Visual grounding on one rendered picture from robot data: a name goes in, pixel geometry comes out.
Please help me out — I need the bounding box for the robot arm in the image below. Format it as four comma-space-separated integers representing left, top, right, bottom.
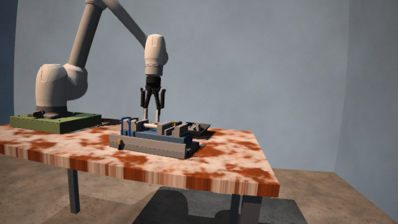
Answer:
27, 0, 169, 119

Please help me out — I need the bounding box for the dark grey flat bar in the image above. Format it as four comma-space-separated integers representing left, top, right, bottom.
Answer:
164, 126, 175, 136

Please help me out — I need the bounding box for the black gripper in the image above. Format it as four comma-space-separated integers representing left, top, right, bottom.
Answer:
141, 77, 166, 123

